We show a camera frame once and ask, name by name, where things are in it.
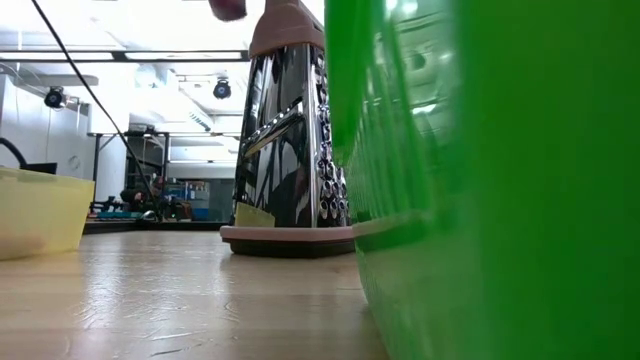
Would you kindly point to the green plastic basket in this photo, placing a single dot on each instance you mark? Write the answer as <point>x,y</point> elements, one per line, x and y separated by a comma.
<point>500,200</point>

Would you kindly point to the black aluminium table frame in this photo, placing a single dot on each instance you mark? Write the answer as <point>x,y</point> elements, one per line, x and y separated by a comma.
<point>150,227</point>

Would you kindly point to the black ceiling spotlight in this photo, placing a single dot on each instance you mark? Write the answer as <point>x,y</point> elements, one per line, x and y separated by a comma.
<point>54,98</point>
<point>221,90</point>

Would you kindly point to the person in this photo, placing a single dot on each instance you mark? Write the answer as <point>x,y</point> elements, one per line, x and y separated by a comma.
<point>145,197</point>

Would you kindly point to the black metal rack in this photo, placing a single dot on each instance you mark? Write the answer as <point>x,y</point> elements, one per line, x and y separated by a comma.
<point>96,165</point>

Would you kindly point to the yellow plastic bin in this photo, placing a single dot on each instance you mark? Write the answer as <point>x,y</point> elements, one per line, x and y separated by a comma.
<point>40,215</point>

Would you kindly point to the blue storage cabinet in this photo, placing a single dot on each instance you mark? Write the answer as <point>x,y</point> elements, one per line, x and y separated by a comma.
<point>195,200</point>

